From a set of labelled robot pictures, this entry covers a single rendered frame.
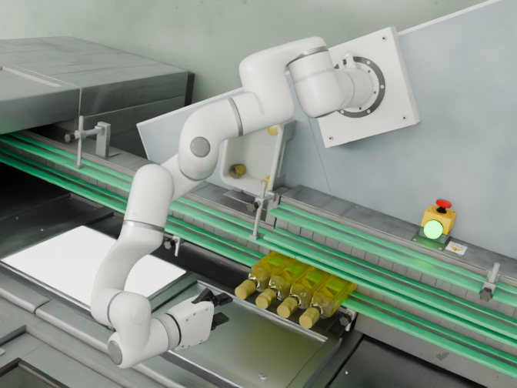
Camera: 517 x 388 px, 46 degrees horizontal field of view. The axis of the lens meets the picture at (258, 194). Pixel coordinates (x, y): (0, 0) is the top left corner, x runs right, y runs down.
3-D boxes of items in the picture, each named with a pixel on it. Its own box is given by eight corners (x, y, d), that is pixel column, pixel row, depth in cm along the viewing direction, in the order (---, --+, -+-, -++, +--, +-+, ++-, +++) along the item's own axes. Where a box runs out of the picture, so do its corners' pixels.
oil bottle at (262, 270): (280, 258, 173) (242, 287, 155) (284, 241, 171) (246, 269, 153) (297, 265, 171) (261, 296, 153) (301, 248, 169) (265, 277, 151)
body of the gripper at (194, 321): (172, 361, 128) (211, 343, 136) (179, 321, 124) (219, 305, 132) (151, 342, 132) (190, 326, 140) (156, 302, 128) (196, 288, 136)
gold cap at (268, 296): (262, 299, 150) (254, 306, 147) (265, 286, 149) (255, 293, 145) (275, 304, 149) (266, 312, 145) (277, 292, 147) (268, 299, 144)
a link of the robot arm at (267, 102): (238, 138, 135) (216, 68, 134) (337, 107, 140) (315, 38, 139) (245, 133, 126) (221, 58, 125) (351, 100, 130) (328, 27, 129)
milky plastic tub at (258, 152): (232, 174, 189) (218, 181, 181) (244, 104, 180) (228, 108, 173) (282, 192, 182) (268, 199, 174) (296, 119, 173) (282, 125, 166)
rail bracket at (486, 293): (484, 275, 147) (474, 297, 136) (493, 248, 144) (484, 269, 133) (501, 281, 145) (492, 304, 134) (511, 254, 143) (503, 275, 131)
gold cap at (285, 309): (283, 306, 148) (275, 314, 144) (286, 294, 146) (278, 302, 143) (295, 313, 147) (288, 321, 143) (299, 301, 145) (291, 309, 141)
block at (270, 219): (273, 215, 178) (262, 222, 172) (279, 185, 175) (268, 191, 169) (284, 219, 177) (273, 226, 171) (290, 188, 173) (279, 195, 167)
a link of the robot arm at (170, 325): (165, 365, 127) (176, 360, 129) (171, 329, 123) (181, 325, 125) (144, 346, 131) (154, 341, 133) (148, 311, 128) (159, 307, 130)
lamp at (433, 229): (423, 232, 157) (420, 236, 154) (428, 217, 155) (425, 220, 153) (440, 239, 155) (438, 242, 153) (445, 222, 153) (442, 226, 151)
